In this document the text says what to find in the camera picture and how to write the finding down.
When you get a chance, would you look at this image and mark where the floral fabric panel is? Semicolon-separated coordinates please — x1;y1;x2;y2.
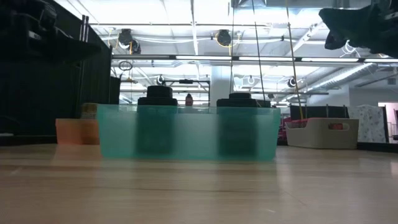
347;104;387;144

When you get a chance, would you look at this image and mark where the orange plastic bin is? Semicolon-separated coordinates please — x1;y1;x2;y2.
55;118;100;146

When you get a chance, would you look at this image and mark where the grey ceiling beam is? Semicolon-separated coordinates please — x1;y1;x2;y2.
111;54;398;63

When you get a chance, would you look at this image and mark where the yellow cable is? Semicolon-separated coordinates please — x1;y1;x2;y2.
285;0;304;121

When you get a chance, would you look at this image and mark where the dark green pepper tin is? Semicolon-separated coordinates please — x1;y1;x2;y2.
216;98;259;158
136;96;179;156

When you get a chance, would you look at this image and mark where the black curtain partition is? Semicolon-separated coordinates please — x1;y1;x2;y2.
0;0;122;138

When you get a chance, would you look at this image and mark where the silver ventilation duct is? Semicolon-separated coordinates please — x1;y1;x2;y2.
306;63;379;91

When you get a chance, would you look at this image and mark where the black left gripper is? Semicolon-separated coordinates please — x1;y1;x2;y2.
26;26;103;60

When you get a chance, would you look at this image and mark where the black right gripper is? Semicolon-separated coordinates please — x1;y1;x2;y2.
318;0;398;59

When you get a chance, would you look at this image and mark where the black ceiling lamp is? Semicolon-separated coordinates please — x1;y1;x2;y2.
216;29;233;47
118;28;142;55

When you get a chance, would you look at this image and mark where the grey plastic bin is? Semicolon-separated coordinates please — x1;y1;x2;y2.
285;117;360;150

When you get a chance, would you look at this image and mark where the black low partition panel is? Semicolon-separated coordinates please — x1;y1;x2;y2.
289;105;350;119

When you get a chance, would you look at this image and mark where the teal plastic tray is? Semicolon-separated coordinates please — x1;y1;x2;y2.
96;103;282;162

